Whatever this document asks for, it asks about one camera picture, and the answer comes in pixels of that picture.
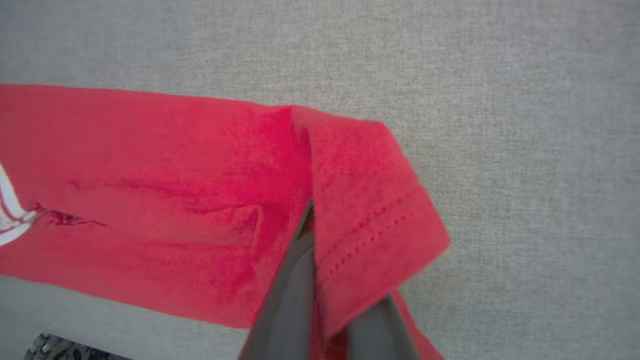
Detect dark grey speckled object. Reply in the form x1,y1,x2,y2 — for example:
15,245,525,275
24,333,133,360

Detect red white Bulls jersey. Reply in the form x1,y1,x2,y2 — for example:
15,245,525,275
0,82,453,360

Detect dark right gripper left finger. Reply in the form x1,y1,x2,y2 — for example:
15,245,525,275
239,197,317,360

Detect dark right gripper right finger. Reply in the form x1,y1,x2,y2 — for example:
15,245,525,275
347,295,420,360

